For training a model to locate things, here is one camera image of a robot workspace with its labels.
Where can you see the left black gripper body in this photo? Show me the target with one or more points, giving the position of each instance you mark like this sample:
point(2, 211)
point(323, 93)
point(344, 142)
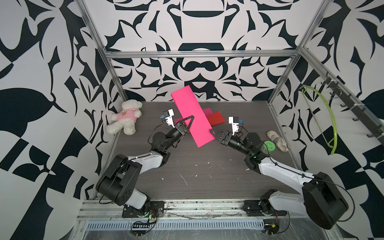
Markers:
point(176, 133)

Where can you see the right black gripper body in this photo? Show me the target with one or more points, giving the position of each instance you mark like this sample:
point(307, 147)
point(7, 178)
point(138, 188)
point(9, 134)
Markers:
point(236, 143)

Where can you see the red square paper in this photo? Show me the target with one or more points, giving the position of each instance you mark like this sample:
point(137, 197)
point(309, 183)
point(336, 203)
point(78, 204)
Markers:
point(215, 118)

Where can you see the magenta paper sheet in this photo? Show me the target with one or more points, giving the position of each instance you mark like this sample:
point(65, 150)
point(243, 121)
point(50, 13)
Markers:
point(188, 106)
point(207, 112)

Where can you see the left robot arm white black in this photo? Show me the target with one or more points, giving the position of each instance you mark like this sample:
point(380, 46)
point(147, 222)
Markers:
point(118, 182)

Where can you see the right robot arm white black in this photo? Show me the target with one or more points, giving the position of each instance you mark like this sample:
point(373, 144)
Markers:
point(316, 195)

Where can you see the white grey sneaker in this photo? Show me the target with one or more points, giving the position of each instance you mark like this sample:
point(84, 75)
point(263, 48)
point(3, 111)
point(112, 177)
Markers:
point(279, 142)

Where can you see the white teddy bear pink shirt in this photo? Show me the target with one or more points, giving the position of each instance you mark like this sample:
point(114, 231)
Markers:
point(126, 119)

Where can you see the right black connector board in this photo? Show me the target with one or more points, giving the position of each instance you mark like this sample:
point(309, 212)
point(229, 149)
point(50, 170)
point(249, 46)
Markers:
point(271, 228)

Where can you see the black connector board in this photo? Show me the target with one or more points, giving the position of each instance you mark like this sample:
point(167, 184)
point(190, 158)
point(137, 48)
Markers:
point(141, 228)
point(271, 228)

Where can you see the left black connector board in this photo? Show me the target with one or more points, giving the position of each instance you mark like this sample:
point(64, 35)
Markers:
point(141, 228)

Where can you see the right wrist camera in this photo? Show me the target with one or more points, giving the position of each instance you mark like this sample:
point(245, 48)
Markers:
point(236, 124)

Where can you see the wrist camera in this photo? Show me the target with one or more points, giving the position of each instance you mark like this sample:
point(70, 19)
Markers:
point(167, 117)
point(236, 124)

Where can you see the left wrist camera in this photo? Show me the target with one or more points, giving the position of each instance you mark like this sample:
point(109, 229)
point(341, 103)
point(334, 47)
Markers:
point(167, 117)

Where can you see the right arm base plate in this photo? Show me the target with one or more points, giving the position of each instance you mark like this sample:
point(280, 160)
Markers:
point(255, 208)

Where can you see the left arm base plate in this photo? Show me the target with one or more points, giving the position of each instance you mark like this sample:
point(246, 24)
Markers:
point(150, 208)

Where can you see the black wall hook rack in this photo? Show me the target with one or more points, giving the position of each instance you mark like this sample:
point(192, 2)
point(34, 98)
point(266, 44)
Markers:
point(361, 111)

